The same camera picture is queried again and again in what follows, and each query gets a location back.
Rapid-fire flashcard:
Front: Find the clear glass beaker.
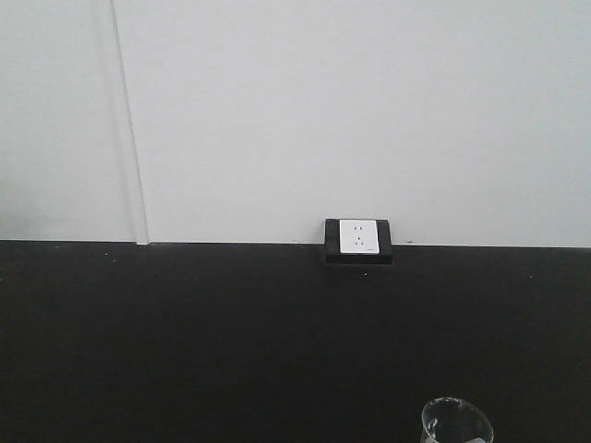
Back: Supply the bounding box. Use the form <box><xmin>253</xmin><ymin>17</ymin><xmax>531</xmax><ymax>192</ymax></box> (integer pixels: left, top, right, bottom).
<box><xmin>420</xmin><ymin>397</ymin><xmax>494</xmax><ymax>443</ymax></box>

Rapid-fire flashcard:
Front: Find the white wall power socket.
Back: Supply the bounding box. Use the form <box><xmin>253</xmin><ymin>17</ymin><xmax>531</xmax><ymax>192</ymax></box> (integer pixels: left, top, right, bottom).
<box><xmin>324</xmin><ymin>219</ymin><xmax>393</xmax><ymax>265</ymax></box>

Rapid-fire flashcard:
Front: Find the white wall cable duct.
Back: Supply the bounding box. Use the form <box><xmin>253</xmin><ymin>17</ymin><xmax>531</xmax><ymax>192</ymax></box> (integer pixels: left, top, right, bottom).
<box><xmin>109</xmin><ymin>0</ymin><xmax>151</xmax><ymax>245</ymax></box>

